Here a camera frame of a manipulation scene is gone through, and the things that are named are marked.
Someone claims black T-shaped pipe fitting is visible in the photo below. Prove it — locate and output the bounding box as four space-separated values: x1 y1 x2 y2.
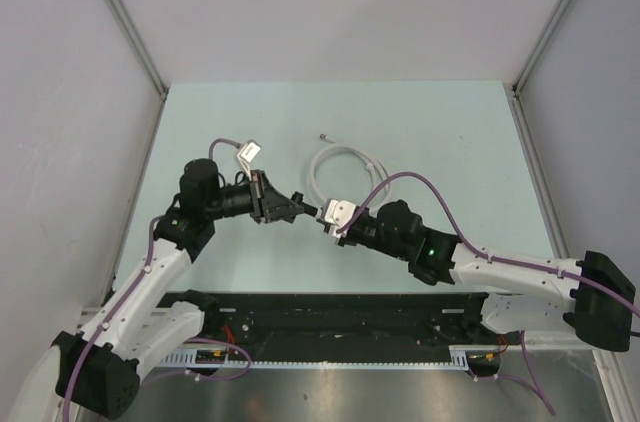
291 192 321 218

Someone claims white flexible hose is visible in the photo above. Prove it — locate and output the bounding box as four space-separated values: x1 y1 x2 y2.
305 131 394 201

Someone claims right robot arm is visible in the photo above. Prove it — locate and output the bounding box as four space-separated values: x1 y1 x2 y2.
318 199 635 352

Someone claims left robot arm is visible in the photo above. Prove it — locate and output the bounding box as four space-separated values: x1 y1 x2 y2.
53 158 317 420

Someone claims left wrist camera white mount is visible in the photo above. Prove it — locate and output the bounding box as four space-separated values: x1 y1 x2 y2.
235 140 262 178

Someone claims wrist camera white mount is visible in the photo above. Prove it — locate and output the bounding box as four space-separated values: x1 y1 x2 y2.
235 140 262 178
316 199 357 239

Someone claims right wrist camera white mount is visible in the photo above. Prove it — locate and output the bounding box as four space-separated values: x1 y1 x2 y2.
316 199 357 239

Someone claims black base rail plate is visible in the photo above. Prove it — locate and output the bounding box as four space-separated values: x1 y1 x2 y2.
159 290 520 362

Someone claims slotted white cable duct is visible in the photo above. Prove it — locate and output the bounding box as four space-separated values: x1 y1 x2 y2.
159 344 506 372

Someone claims left aluminium frame post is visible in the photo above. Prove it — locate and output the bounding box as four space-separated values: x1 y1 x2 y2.
74 0 169 98

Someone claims aluminium frame post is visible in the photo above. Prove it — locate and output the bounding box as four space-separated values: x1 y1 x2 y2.
512 0 606 93
74 0 169 98

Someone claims right aluminium frame post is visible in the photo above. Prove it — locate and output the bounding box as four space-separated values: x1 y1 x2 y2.
512 0 606 93

